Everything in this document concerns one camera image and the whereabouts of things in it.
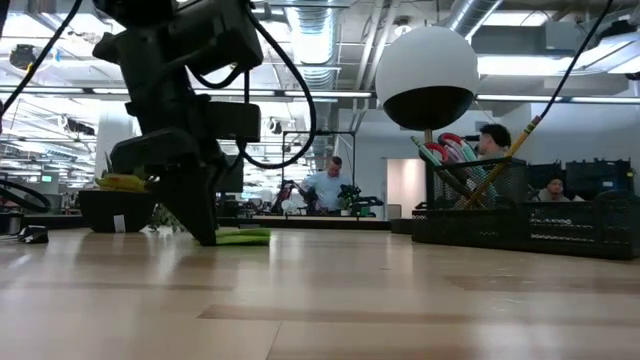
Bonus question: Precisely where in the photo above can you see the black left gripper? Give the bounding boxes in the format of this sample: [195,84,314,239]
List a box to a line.
[110,47,227,247]

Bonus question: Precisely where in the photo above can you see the light green pen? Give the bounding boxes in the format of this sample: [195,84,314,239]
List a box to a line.
[409,134,474,201]

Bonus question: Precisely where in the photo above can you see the red and black scissors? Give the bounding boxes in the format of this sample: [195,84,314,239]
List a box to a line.
[421,131,471,201]

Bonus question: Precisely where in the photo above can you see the yellow pencil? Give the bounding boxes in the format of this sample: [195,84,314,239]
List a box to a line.
[462,114,543,210]

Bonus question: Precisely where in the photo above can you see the black mesh desk organizer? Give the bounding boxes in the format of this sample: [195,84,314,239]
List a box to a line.
[410,156,640,261]

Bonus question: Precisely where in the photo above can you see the black computer monitor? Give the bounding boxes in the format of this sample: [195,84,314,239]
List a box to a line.
[219,155,246,195]

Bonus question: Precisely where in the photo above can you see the succulent plant in black pot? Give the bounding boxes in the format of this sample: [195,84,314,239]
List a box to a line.
[78,159,174,235]

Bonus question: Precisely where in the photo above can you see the person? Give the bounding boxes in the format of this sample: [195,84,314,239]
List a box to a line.
[299,155,354,215]
[473,122,513,162]
[535,176,586,204]

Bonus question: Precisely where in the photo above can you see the black binder clip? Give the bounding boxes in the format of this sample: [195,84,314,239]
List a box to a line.
[16,224,50,245]

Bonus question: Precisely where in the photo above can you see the black storage crates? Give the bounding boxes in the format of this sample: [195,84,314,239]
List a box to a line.
[564,158,635,201]

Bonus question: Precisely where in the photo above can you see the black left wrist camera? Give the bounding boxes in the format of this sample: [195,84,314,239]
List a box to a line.
[203,101,263,145]

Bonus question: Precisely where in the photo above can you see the black aluminium table frame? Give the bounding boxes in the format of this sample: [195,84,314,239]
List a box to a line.
[0,213,392,232]

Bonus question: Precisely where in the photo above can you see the black background frame rig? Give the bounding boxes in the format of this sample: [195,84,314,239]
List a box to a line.
[280,130,358,217]

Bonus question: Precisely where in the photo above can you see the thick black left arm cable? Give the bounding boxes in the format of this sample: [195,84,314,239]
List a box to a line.
[189,0,317,171]

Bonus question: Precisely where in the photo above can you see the black curved cable loop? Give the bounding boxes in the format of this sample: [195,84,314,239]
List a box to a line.
[0,178,53,215]

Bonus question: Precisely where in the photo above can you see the large silver ventilation duct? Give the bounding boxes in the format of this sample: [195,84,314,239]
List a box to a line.
[287,0,342,151]

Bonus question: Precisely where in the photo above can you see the thin black hanging cable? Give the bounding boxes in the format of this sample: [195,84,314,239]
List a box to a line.
[0,0,84,117]

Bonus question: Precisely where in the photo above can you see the black ceiling device yellow cable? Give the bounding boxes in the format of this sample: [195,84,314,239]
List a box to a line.
[8,42,39,72]

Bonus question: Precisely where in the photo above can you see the slanted silver ventilation duct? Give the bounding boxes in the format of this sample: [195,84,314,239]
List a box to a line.
[443,0,503,39]

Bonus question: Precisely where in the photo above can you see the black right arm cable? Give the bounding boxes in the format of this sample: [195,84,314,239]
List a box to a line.
[538,0,615,120]

